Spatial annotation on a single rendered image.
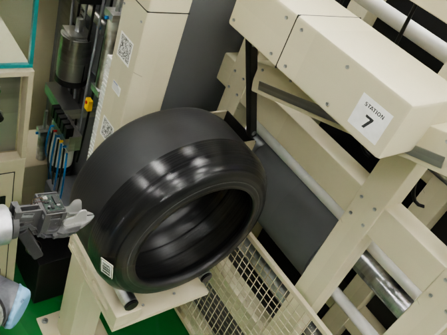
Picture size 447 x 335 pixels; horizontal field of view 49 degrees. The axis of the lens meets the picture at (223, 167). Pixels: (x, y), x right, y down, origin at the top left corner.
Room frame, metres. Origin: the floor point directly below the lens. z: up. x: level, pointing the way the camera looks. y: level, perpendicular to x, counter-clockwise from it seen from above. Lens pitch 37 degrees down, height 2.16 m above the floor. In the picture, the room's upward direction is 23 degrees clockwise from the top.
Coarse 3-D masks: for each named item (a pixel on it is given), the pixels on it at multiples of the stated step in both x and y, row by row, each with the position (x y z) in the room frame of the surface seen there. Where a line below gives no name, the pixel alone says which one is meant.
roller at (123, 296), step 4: (116, 292) 0.91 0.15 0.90; (120, 292) 0.90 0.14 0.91; (124, 292) 0.90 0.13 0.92; (128, 292) 0.91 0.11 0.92; (132, 292) 0.92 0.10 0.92; (120, 296) 0.89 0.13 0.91; (124, 296) 0.89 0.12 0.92; (128, 296) 0.90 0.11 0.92; (132, 296) 0.90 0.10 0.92; (120, 300) 0.89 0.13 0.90; (124, 300) 0.88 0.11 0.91; (128, 300) 0.88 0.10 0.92; (132, 300) 0.89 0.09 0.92; (136, 300) 0.90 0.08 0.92; (124, 304) 0.88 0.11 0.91; (128, 304) 0.88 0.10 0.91; (132, 304) 0.88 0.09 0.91; (136, 304) 0.90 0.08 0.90; (124, 308) 0.87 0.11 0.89; (128, 308) 0.88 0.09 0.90; (132, 308) 0.89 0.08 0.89
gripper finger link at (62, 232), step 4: (60, 228) 0.76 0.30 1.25; (64, 228) 0.77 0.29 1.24; (68, 228) 0.77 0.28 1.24; (72, 228) 0.78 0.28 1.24; (76, 228) 0.79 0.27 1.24; (60, 232) 0.75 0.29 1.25; (64, 232) 0.76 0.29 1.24; (68, 232) 0.76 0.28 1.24; (72, 232) 0.77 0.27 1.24; (52, 236) 0.74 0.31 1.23; (56, 236) 0.74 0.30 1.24; (60, 236) 0.75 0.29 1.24; (64, 236) 0.75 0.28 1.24; (68, 236) 0.76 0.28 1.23
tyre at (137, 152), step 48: (144, 144) 0.98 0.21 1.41; (192, 144) 1.01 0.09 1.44; (240, 144) 1.12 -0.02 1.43; (96, 192) 0.89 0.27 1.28; (144, 192) 0.87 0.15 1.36; (192, 192) 0.92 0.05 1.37; (240, 192) 1.27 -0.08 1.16; (96, 240) 0.82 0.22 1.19; (144, 240) 0.84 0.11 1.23; (192, 240) 1.18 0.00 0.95; (240, 240) 1.13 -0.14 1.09; (144, 288) 0.89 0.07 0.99
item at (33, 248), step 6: (24, 234) 0.71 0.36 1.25; (30, 234) 0.72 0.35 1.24; (24, 240) 0.71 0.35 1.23; (30, 240) 0.72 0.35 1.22; (36, 240) 0.76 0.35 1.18; (30, 246) 0.72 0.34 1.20; (36, 246) 0.73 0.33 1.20; (30, 252) 0.72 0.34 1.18; (36, 252) 0.73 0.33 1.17; (42, 252) 0.75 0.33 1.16; (36, 258) 0.73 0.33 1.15
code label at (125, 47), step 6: (120, 36) 1.23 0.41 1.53; (126, 36) 1.21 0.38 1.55; (120, 42) 1.23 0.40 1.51; (126, 42) 1.21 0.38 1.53; (120, 48) 1.23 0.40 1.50; (126, 48) 1.21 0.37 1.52; (132, 48) 1.19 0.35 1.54; (120, 54) 1.22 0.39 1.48; (126, 54) 1.20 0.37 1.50; (126, 60) 1.20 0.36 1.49
